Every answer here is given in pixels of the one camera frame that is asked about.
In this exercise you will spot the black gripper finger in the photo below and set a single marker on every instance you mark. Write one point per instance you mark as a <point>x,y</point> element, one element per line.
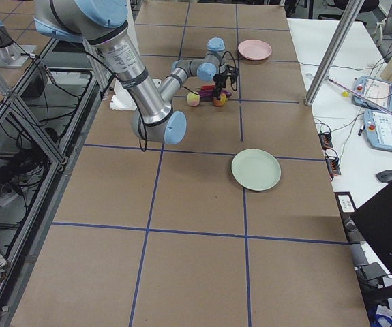
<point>217,94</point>

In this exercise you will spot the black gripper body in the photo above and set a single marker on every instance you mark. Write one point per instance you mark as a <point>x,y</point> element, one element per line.
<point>218,80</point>

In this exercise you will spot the purple eggplant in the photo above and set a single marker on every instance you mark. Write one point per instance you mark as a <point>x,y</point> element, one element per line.
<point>210,94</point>

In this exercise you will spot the red chili pepper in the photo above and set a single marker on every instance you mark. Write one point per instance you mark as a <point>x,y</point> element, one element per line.
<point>207,87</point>

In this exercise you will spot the yellow pink peach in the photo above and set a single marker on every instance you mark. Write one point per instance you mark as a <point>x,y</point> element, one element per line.
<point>193,99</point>

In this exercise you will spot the pink plate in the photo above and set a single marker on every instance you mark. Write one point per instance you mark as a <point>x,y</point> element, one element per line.
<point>254,50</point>

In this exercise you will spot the green plate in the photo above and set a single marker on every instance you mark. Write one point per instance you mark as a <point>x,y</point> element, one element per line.
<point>256,170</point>

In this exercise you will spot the reach grabber stick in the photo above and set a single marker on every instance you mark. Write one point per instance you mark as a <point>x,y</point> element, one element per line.
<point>383,100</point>

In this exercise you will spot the upper orange black connector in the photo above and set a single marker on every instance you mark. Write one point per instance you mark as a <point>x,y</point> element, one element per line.
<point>325,140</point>

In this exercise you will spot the orange black connector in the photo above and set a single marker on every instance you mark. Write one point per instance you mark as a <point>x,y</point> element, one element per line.
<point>325,140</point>
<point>333,165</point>

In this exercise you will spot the lower orange black connector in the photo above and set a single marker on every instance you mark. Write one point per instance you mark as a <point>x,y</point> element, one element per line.
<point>333,165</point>

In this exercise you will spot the white side table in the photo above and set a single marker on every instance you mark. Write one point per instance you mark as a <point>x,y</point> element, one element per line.
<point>358,56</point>

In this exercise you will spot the upper blue teach pendant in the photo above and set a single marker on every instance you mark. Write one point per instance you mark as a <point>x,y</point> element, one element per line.
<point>376,91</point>

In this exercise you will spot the blue teach pendant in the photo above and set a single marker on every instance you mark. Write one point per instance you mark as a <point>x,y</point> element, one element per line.
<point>378,129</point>
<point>376,91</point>

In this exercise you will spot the white label card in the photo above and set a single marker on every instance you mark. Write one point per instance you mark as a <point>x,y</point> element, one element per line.
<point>345,202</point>

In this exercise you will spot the lower blue teach pendant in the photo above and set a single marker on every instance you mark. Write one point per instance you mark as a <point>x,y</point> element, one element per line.
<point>378,129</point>

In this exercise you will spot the black computer mouse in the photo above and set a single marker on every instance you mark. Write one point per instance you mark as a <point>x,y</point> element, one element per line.
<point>384,176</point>

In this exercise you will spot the white power strip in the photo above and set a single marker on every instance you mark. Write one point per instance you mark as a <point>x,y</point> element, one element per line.
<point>7,197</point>

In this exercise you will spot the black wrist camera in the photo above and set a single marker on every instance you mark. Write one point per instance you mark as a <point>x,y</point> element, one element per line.
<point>232,73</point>

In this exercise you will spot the aluminium frame post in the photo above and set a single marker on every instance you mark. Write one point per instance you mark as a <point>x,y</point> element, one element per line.
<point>348,17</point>

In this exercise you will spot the aluminium table frame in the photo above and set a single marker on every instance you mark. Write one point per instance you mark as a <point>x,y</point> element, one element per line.
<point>44,118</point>

